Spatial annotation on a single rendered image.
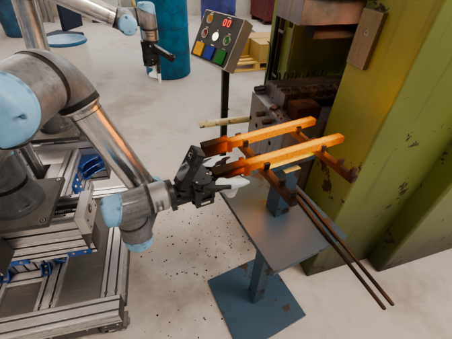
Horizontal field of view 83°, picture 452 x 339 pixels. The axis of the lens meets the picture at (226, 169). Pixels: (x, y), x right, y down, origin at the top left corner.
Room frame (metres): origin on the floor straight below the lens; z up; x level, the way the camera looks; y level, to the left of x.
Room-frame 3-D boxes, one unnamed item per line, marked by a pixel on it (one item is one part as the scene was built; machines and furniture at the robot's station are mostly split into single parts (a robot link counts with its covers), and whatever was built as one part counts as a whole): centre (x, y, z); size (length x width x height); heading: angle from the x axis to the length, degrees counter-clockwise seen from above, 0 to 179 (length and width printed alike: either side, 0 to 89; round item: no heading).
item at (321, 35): (1.26, -0.46, 1.24); 0.30 x 0.07 x 0.06; 109
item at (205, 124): (1.50, -0.02, 0.62); 0.44 x 0.05 x 0.05; 109
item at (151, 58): (1.35, 0.40, 1.07); 0.09 x 0.08 x 0.12; 105
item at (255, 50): (4.56, -0.30, 0.20); 1.09 x 0.75 x 0.39; 113
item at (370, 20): (0.95, -0.44, 1.27); 0.09 x 0.02 x 0.17; 19
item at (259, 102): (1.23, -0.45, 0.69); 0.56 x 0.38 x 0.45; 109
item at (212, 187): (0.47, 0.03, 1.02); 0.09 x 0.05 x 0.02; 91
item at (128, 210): (0.40, 0.23, 1.00); 0.11 x 0.08 x 0.09; 118
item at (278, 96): (1.27, -0.42, 0.96); 0.42 x 0.20 x 0.09; 109
